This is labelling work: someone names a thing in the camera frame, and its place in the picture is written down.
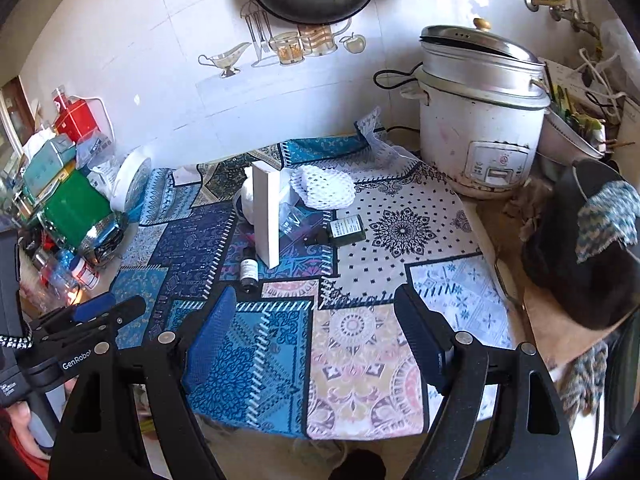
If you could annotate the brass tap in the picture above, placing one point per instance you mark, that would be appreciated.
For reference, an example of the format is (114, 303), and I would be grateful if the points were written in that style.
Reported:
(565, 12)

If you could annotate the green box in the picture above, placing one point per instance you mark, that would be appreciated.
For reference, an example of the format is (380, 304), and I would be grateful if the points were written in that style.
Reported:
(72, 210)

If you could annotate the small red and white jar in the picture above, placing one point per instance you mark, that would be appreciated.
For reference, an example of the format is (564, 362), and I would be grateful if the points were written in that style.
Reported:
(85, 272)

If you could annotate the beige rag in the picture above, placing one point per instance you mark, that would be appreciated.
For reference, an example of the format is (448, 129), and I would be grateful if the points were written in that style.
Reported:
(530, 210)

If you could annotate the teal box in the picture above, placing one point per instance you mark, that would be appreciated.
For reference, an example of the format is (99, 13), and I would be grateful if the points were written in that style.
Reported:
(47, 162)

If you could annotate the aluminium steamer pot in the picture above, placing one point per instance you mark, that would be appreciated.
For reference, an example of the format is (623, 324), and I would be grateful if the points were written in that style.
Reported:
(480, 77)

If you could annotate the metal pot lid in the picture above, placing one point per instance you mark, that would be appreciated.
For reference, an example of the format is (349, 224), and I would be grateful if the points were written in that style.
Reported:
(475, 42)

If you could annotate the shiny blue foil packet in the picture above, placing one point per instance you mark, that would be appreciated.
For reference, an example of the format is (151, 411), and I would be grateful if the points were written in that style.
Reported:
(102, 237)

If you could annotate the patchwork printed tablecloth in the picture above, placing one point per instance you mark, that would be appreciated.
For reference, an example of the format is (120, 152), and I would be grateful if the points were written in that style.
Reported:
(360, 360)

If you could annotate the dark green bottle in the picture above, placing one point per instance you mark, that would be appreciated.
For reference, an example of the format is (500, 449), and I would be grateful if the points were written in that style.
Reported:
(347, 230)

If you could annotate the white rice cooker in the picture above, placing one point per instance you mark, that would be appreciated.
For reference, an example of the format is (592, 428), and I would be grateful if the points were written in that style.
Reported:
(450, 150)

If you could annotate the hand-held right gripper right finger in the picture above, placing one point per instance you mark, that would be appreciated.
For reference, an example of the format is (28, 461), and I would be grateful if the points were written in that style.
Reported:
(420, 335)

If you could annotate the grey crocheted cloth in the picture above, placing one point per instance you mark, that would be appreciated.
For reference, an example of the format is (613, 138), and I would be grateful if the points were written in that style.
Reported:
(582, 385)

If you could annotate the tall white box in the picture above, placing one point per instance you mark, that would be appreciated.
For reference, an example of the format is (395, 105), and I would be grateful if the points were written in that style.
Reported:
(265, 215)

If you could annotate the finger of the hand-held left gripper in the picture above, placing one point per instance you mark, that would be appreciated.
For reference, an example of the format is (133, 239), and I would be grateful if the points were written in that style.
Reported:
(90, 335)
(92, 306)

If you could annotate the black pot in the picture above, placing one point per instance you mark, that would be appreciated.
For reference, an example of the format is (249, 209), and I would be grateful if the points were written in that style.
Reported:
(560, 260)

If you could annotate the kitchenware wall sticker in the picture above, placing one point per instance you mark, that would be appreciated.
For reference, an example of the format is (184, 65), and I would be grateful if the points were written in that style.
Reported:
(290, 45)

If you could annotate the white foam net sleeve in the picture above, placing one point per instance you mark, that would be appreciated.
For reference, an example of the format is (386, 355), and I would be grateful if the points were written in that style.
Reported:
(322, 187)

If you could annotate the clear plastic bag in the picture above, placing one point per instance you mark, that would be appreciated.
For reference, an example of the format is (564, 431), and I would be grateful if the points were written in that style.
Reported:
(300, 222)

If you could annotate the white basin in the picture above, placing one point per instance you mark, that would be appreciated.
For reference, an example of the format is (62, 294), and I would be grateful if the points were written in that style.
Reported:
(560, 137)

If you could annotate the small dark dropper bottle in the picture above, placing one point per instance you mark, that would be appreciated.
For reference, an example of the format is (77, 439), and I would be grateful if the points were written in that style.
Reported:
(249, 272)

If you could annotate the red tin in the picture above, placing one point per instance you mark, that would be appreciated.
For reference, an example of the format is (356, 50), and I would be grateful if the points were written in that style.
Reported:
(75, 117)

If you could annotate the clear plastic packet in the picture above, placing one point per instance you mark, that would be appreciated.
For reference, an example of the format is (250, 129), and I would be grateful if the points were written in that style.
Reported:
(97, 160)

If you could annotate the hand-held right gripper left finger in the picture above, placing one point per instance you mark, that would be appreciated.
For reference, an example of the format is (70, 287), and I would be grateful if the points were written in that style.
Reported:
(210, 330)

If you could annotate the teal crocheted cloth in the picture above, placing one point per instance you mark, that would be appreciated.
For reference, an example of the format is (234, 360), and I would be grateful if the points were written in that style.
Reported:
(607, 220)

